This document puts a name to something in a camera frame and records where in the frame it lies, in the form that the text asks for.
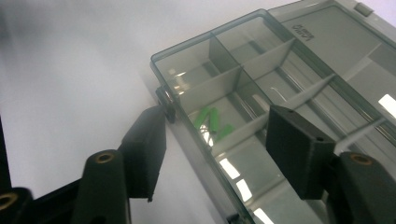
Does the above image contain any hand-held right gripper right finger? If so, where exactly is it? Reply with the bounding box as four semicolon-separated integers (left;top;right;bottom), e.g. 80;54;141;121
265;105;337;201

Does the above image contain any white paper mat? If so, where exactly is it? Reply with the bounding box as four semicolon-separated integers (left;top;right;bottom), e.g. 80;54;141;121
0;0;396;224

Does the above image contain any transparent grey compartment box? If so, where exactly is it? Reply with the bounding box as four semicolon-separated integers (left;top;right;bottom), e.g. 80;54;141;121
149;0;396;224

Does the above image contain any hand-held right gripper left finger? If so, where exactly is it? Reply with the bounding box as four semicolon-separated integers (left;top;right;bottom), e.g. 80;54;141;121
120;105;167;203

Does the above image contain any green connector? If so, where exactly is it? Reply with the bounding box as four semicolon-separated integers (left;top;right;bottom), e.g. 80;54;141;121
193;106;236;142

